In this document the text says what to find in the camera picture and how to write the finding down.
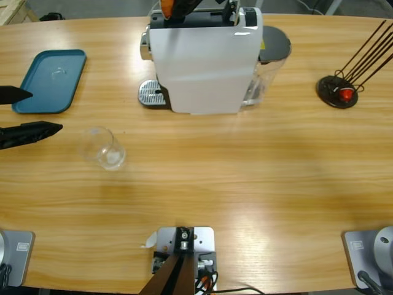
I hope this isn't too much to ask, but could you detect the dark brown camera post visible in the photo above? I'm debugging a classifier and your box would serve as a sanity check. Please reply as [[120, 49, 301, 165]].
[[138, 226, 196, 295]]

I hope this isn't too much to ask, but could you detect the black wire capsule holder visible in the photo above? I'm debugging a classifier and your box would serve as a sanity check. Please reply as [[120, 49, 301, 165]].
[[316, 20, 393, 109]]

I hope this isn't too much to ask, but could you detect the arm grey base plate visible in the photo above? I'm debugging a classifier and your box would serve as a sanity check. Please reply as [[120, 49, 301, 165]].
[[342, 226, 393, 290], [0, 230, 36, 288]]

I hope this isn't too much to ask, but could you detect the black thin cable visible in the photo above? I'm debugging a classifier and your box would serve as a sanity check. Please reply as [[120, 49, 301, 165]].
[[211, 286, 267, 295]]

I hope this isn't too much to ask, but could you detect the light wooden pallet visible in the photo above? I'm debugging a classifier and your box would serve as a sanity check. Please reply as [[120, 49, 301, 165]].
[[0, 0, 41, 26]]

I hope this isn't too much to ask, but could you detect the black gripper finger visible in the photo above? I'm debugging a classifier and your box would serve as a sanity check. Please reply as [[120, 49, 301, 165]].
[[170, 0, 199, 20], [0, 120, 64, 151], [0, 85, 34, 106]]

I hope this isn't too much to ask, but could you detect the white paper tab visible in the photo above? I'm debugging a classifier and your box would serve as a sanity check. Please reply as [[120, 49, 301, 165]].
[[140, 232, 158, 249]]

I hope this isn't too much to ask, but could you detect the orange and white cable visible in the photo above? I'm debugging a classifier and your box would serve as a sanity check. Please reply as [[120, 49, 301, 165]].
[[195, 270, 220, 291]]

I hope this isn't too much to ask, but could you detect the orange coffee capsule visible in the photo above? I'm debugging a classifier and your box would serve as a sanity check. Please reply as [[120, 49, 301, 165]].
[[159, 0, 175, 19]]

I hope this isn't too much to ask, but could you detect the white capsule coffee machine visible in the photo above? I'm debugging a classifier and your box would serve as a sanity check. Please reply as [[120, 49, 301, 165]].
[[137, 0, 265, 116]]

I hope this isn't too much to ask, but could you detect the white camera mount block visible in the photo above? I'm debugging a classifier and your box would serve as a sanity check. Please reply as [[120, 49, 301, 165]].
[[152, 226, 218, 291]]

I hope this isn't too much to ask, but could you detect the black object behind table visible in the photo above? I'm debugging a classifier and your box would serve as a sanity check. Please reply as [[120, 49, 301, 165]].
[[39, 12, 67, 22]]

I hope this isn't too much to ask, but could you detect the white floor cable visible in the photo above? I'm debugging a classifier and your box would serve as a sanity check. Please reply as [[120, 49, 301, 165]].
[[296, 0, 326, 15]]

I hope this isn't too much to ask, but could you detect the clear water tank black lid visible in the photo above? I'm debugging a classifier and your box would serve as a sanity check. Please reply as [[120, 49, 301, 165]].
[[241, 25, 292, 111]]

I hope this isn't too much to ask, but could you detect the teal plastic tray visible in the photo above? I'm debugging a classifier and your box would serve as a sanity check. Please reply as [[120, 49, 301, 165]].
[[11, 49, 88, 115]]

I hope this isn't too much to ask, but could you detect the black base cable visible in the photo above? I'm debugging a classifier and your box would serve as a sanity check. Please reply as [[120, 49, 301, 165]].
[[357, 270, 385, 295]]

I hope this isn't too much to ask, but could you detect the clear drinking glass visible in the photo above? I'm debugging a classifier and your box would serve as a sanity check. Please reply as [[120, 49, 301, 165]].
[[77, 125, 127, 171]]

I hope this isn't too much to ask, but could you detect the grey metal frame leg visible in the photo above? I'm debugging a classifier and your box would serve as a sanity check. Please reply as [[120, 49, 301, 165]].
[[324, 0, 343, 16]]

